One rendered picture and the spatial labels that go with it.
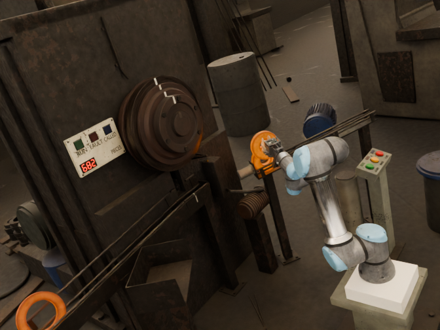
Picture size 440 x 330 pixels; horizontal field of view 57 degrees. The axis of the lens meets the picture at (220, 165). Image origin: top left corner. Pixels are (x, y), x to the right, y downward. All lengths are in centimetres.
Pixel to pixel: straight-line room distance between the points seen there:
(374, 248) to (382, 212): 66
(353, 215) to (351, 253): 74
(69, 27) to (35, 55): 20
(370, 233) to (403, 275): 25
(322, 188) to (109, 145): 99
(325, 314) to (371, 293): 50
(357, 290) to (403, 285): 18
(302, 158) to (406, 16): 283
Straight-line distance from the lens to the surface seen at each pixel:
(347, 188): 236
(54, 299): 186
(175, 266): 185
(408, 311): 187
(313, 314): 231
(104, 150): 195
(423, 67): 414
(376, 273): 186
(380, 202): 239
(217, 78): 474
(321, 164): 162
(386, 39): 424
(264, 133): 218
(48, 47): 188
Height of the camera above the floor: 163
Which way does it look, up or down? 23 degrees down
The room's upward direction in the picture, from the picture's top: 17 degrees counter-clockwise
